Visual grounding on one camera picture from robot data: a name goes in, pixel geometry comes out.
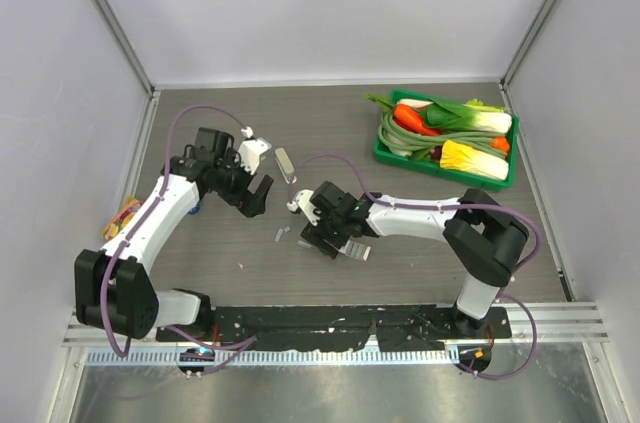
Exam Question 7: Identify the green long beans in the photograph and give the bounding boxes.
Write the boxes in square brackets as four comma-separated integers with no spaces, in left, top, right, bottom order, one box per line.
[378,113,510,161]

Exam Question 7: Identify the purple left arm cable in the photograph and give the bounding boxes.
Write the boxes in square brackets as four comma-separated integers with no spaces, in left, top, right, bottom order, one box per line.
[99,103,258,402]

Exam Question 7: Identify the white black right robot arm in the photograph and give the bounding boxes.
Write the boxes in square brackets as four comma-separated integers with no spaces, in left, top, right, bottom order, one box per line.
[287,181,529,338]

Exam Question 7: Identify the white radish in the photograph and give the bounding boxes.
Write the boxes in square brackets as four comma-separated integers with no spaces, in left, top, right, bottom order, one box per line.
[396,98,432,110]

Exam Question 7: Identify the yellow white napa cabbage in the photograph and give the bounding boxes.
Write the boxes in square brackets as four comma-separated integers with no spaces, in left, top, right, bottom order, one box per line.
[439,141,509,181]

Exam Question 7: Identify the orange snack packet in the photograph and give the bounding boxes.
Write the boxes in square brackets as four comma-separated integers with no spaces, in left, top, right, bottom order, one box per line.
[102,195,144,241]

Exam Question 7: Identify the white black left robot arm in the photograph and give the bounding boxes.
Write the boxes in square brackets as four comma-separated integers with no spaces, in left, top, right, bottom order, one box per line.
[74,128,273,342]

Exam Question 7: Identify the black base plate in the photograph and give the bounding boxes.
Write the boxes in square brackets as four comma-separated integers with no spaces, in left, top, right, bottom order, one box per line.
[178,304,512,352]

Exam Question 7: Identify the white red staple box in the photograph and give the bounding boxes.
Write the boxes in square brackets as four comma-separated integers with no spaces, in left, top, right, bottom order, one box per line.
[339,240,371,261]

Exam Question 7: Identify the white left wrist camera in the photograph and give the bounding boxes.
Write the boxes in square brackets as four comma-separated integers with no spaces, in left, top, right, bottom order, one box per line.
[235,126,272,175]

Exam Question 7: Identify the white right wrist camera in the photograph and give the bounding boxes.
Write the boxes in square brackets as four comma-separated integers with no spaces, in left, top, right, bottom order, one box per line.
[286,189,320,226]

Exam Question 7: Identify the small orange carrot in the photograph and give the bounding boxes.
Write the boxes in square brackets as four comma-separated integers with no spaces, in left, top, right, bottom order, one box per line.
[490,137,511,153]

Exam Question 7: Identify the aluminium front rail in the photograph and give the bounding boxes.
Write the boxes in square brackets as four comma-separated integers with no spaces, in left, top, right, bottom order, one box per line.
[62,301,608,373]

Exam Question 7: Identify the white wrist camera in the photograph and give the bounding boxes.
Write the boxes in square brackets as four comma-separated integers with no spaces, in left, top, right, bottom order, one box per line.
[235,126,272,175]
[286,189,320,226]

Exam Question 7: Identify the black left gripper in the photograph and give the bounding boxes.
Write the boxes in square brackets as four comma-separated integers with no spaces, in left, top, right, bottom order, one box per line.
[214,149,272,217]

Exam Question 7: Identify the green plastic basket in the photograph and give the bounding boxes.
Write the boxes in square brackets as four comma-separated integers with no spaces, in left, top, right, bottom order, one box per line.
[366,89,519,191]

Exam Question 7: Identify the green white bok choy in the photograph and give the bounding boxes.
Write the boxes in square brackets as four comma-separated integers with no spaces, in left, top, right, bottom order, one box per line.
[365,94,513,135]

